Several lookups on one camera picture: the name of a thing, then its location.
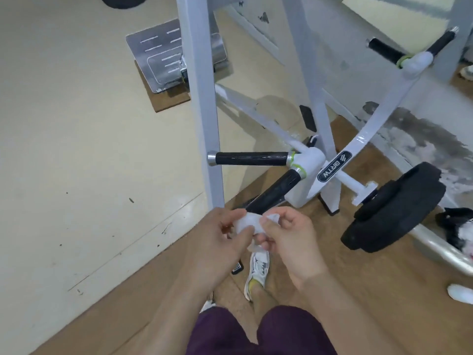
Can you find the white gym machine frame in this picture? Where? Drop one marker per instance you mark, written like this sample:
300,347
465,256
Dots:
199,88

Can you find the person's left hand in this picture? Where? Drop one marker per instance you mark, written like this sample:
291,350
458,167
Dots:
210,251

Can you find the stack of black weight plates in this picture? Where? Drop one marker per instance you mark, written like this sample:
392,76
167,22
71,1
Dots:
399,210

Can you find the grey white shoe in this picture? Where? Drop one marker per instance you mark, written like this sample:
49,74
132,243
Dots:
467,73

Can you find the black and white bag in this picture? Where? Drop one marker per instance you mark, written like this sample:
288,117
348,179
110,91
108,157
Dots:
458,227

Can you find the person's right thumb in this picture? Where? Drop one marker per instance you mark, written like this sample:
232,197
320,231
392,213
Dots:
264,240

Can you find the person's right hand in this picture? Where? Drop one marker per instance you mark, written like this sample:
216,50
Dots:
295,247

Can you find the person's left forearm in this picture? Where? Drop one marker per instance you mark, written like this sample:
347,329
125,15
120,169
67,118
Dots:
166,317

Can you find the white cloth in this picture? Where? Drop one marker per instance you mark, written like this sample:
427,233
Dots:
251,223

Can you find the person's left thumb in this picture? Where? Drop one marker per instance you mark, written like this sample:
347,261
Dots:
244,238

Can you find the person's right leg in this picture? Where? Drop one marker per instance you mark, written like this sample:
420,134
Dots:
264,303

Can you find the black rubber stopper pad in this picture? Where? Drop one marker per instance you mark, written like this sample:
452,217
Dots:
308,118

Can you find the silver metal foot plate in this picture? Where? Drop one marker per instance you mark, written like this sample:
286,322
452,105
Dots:
162,55

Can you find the black machine foot cap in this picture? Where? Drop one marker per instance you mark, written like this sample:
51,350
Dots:
237,268

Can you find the white sneaker with grey stripes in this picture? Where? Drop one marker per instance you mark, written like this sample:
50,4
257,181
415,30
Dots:
258,273
207,306

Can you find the black round weight plate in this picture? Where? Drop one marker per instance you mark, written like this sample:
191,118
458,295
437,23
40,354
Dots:
123,0

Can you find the person's right forearm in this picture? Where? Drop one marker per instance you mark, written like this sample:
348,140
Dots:
343,314

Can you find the purple shorts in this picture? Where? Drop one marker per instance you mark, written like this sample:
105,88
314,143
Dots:
288,332

